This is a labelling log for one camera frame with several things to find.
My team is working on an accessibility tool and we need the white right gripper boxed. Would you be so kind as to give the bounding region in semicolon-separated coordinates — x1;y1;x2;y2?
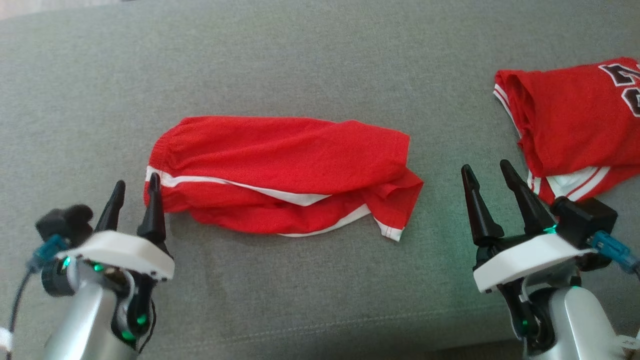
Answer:
460;159;599;295

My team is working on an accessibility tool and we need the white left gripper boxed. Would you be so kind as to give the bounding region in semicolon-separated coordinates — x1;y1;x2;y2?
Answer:
54;172;176;281

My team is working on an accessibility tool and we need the red basketball jersey white trim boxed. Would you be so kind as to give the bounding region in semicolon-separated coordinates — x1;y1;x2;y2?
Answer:
493;56;640;206

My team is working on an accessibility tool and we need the red basketball shorts number 23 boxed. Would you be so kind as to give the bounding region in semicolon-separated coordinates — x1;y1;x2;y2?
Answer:
143;115;425;243

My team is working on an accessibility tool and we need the grey sofa seat cushion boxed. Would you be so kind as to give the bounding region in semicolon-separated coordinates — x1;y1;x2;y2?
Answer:
0;0;640;360

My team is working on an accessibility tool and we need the left camera cable blue plug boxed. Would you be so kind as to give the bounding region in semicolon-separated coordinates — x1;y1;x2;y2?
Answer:
7;234;72;360

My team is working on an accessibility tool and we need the camera cable blue plug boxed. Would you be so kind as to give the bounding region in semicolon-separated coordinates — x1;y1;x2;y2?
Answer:
589;230;640;275
7;234;72;360

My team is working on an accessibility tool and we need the right camera cable blue plug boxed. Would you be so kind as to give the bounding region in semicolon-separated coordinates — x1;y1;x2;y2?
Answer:
589;230;640;275

